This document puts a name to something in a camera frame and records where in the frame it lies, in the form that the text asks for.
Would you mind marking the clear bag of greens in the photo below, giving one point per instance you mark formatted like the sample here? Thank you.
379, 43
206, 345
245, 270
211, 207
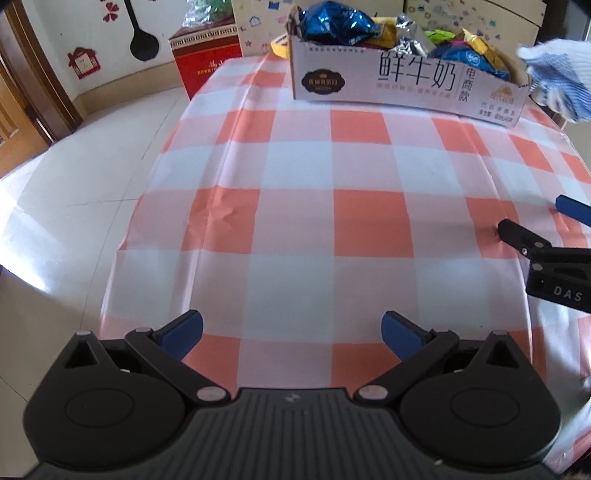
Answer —
205, 11

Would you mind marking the red gift box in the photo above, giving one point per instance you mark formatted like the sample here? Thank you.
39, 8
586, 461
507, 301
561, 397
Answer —
203, 60

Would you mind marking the grey snack packet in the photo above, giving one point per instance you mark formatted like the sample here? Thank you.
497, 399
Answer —
411, 39

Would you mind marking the blue foil snack packet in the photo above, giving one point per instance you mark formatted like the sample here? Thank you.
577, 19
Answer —
337, 21

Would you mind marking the red house wall sticker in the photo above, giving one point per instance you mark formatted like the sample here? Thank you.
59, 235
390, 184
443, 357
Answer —
84, 63

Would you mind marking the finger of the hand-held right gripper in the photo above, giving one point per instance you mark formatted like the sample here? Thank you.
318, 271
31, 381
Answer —
572, 208
515, 233

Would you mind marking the wooden door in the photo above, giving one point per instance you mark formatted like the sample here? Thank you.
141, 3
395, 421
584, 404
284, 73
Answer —
23, 92

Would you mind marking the white cardboard box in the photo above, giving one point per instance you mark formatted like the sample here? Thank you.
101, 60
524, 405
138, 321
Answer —
415, 83

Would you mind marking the cream wooden cabinet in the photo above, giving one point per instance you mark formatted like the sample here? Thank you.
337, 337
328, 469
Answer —
258, 27

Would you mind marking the person's right hand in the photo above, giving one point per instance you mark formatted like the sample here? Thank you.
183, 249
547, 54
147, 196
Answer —
558, 74

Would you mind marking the green snack packet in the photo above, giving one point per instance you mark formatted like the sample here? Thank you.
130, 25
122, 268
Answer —
438, 36

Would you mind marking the black vine wall sticker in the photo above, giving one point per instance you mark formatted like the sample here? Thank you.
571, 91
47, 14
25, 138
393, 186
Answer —
143, 46

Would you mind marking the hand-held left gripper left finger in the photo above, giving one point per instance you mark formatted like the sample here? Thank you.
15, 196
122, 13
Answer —
182, 334

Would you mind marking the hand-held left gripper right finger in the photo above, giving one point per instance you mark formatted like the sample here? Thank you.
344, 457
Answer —
404, 334

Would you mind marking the yellow waffle snack packet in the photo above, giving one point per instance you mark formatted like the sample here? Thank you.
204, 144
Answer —
489, 53

